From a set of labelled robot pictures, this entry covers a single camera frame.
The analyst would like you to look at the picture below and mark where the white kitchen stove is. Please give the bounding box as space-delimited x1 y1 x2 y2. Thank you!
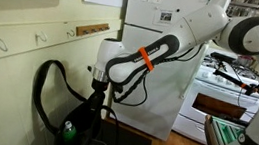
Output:
169 43 259 145

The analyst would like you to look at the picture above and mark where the orange strap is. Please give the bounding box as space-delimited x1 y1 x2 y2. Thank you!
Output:
135 45 158 73

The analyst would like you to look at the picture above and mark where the metal wall hook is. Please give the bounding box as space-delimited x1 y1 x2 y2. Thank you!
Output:
64 28 78 40
34 30 50 45
0 37 11 53

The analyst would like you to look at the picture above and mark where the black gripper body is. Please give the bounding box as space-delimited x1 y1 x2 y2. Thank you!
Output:
85 78 109 114

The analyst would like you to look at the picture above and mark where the framed photo fridge magnet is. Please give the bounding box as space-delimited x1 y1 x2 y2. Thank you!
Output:
152 7 176 29

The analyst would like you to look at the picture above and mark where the black shoulder bag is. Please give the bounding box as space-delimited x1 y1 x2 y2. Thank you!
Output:
25 57 128 145

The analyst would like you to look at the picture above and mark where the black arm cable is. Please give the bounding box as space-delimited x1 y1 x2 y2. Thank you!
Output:
109 32 206 115

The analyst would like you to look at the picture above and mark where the green tea bottle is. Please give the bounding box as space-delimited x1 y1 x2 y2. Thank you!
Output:
60 119 80 144

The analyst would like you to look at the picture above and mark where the white refrigerator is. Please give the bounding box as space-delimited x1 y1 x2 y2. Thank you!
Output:
106 0 233 145

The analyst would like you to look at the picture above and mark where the wooden key rack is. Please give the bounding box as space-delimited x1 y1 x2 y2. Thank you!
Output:
74 18 112 42

